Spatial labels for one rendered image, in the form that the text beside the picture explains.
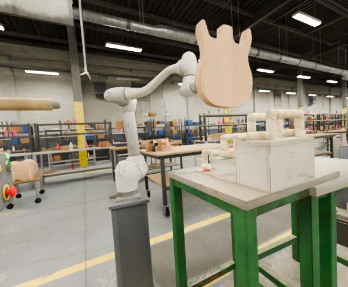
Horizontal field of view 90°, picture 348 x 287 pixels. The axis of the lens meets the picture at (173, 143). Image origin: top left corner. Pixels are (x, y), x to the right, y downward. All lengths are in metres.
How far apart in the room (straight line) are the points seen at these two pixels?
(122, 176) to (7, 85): 11.34
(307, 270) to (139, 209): 0.96
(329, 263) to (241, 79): 0.98
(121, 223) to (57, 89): 11.01
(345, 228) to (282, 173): 1.72
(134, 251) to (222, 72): 1.28
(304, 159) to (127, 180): 1.02
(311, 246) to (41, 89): 11.97
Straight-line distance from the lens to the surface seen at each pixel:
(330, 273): 1.26
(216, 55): 0.97
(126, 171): 1.30
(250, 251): 0.70
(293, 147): 0.76
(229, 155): 0.81
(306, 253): 1.10
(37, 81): 12.18
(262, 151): 0.67
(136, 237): 1.42
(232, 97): 0.99
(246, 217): 0.64
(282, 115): 0.73
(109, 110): 11.81
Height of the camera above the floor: 1.15
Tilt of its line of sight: 3 degrees down
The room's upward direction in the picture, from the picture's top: 4 degrees counter-clockwise
